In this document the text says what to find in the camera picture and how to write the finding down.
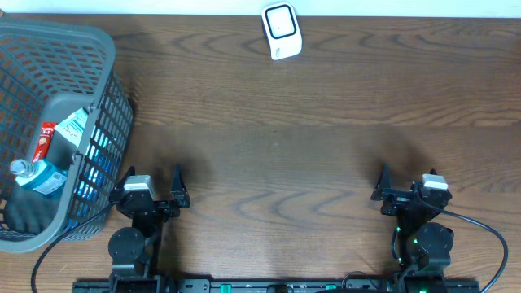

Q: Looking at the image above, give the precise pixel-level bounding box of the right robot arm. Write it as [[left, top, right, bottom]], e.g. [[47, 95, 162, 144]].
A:
[[370, 164, 453, 292]]

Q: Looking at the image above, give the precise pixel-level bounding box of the blue Oreo cookie pack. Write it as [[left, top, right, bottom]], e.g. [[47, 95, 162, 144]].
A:
[[63, 121, 116, 231]]

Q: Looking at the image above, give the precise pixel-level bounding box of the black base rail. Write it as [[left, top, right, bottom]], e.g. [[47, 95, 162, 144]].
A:
[[72, 278, 481, 293]]

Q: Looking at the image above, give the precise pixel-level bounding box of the blue mouthwash bottle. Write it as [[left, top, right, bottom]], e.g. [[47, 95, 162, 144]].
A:
[[10, 159, 68, 198]]

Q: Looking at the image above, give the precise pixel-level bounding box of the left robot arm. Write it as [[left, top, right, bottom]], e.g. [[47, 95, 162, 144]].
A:
[[108, 166, 190, 293]]

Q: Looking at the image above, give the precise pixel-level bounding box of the grey plastic basket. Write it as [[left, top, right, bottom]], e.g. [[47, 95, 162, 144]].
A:
[[1, 18, 133, 254]]

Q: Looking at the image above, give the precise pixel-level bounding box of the white green wipes pack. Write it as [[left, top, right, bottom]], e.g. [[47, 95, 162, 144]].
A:
[[55, 108, 89, 148]]

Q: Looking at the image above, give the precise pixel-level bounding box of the red coffee stick sachet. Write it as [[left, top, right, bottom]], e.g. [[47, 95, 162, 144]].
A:
[[32, 122, 57, 163]]

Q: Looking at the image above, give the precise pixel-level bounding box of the white barcode scanner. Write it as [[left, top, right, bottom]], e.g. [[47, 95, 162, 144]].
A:
[[261, 2, 303, 61]]

